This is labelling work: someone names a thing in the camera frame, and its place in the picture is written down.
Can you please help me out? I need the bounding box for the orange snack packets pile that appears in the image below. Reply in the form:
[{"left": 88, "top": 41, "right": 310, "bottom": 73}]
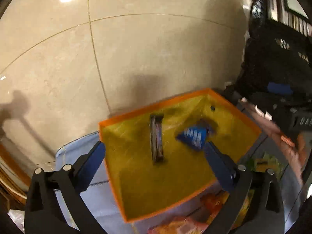
[{"left": 147, "top": 190, "right": 254, "bottom": 234}]

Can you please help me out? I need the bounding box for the dark candy bar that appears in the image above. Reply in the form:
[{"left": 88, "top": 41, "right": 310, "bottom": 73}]
[{"left": 150, "top": 113, "right": 164, "bottom": 164}]

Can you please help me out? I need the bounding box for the small blue snack packet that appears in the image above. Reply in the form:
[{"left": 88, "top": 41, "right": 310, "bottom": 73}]
[{"left": 176, "top": 125, "right": 214, "bottom": 151}]

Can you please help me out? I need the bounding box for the pink cloth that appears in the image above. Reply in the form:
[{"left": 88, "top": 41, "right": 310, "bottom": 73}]
[{"left": 239, "top": 97, "right": 308, "bottom": 185}]

